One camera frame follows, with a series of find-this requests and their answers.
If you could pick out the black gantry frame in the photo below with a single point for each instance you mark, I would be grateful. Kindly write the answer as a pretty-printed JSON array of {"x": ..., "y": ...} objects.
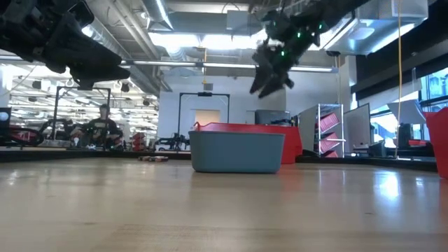
[
  {"x": 82, "y": 88},
  {"x": 204, "y": 94}
]

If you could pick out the silver ventilation duct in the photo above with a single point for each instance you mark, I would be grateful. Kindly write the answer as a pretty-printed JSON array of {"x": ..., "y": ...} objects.
[{"x": 378, "y": 28}]

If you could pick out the black background robot arm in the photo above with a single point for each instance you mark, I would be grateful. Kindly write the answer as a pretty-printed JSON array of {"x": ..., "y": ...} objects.
[{"x": 173, "y": 141}]

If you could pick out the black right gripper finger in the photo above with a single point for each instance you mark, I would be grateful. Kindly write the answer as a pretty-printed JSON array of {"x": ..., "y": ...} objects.
[
  {"x": 276, "y": 85},
  {"x": 262, "y": 78}
]

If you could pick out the black aluminium table frame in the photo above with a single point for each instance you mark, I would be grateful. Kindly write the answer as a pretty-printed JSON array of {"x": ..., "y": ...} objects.
[{"x": 70, "y": 155}]

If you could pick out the long red plastic bin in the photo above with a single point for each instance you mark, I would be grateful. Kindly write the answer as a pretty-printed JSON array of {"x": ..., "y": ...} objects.
[
  {"x": 290, "y": 143},
  {"x": 439, "y": 140}
]

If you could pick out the blue-grey plastic basket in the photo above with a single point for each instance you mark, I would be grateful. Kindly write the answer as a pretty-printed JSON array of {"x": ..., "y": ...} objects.
[{"x": 236, "y": 152}]

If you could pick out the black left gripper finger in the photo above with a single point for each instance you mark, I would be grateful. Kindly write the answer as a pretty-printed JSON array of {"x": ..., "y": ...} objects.
[
  {"x": 87, "y": 83},
  {"x": 87, "y": 52}
]

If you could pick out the black copper-top AA battery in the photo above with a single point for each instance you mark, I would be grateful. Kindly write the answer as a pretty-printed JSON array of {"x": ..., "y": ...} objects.
[
  {"x": 156, "y": 160},
  {"x": 142, "y": 158}
]

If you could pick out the metal rack with red bins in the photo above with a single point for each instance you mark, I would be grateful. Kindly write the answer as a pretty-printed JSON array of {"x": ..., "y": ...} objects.
[{"x": 329, "y": 129}]

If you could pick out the grey partition panel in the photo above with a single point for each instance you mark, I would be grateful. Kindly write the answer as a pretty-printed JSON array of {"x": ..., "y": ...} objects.
[{"x": 357, "y": 129}]

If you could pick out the person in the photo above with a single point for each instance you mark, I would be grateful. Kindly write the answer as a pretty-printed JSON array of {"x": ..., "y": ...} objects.
[{"x": 101, "y": 129}]

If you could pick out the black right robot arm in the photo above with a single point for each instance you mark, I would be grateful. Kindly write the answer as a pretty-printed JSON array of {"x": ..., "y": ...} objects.
[{"x": 343, "y": 8}]

